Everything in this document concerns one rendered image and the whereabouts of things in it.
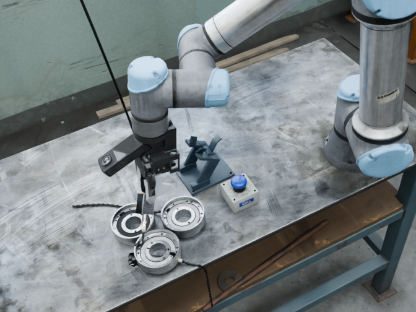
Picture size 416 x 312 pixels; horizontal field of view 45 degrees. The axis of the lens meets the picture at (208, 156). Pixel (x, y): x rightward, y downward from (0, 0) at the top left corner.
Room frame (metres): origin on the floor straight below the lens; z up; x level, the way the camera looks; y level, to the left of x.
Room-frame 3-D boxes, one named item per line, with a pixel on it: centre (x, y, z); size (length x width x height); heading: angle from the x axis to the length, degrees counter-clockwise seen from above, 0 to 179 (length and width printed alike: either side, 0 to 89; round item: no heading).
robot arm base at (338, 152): (0.90, -0.39, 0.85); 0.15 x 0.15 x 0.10
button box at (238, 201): (0.79, -0.07, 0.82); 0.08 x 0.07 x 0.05; 111
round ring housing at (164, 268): (0.65, 0.14, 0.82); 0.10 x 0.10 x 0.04
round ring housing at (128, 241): (0.73, 0.20, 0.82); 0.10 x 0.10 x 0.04
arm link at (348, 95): (0.89, -0.39, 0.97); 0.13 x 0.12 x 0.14; 179
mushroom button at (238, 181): (0.79, -0.07, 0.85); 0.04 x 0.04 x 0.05
